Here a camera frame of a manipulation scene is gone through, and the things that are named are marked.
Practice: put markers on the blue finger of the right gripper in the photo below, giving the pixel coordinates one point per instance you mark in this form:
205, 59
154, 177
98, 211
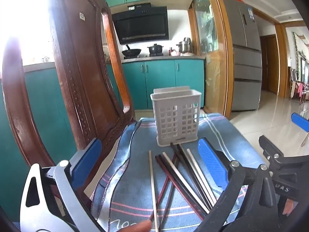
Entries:
265, 144
300, 121

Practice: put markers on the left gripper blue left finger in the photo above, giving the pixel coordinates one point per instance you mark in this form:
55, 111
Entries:
83, 162

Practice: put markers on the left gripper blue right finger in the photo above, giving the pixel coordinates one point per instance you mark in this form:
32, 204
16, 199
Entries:
215, 166

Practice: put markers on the cream chopstick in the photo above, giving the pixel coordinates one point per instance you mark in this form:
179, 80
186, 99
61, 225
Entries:
202, 179

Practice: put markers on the white chopstick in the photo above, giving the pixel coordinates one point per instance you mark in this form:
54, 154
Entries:
185, 183

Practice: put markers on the dark brown chopstick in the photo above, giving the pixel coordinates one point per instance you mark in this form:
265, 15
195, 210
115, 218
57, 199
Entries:
167, 208

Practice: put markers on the beige wooden chopstick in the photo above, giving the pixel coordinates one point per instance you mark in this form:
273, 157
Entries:
153, 192

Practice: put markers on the black textured chopstick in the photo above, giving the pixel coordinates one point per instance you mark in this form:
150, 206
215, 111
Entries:
190, 173

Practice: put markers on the person's right hand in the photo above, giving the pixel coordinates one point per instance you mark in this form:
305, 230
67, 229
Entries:
289, 207

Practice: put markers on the person's left hand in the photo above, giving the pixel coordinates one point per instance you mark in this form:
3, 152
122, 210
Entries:
144, 226

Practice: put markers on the blue striped cloth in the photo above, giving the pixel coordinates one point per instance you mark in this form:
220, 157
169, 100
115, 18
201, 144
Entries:
123, 195

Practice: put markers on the grey refrigerator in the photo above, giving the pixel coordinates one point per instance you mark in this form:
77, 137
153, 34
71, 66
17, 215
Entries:
247, 56

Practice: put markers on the brown wooden door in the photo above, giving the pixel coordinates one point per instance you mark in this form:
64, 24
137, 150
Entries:
270, 63

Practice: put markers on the white plastic utensil basket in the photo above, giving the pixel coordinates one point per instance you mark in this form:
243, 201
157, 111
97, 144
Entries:
176, 112

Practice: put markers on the carved wooden chair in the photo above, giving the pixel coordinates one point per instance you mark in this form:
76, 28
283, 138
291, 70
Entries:
91, 78

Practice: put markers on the black wok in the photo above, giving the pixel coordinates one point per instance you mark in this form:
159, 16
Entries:
131, 53

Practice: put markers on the stainless steel pot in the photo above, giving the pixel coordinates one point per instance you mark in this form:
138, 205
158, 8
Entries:
185, 46

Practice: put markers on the pink small container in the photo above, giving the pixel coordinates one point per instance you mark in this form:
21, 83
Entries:
173, 53

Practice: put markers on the black cooking pot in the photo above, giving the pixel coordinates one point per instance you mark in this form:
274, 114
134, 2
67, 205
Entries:
155, 50

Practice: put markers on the wooden glass sliding door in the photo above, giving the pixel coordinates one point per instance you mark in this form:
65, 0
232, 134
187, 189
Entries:
212, 40

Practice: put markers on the black range hood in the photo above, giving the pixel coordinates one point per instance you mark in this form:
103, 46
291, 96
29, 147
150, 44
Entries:
145, 23

